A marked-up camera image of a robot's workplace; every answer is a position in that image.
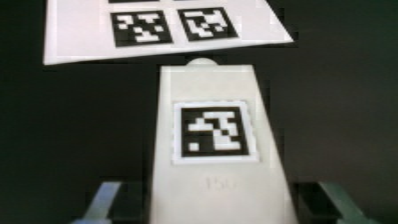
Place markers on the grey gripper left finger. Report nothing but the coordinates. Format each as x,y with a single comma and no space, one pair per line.
97,213

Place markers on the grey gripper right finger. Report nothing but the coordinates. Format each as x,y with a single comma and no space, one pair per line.
337,208

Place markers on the white stool leg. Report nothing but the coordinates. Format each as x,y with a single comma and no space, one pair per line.
220,183

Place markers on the white marker sheet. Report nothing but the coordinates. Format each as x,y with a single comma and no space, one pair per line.
102,29

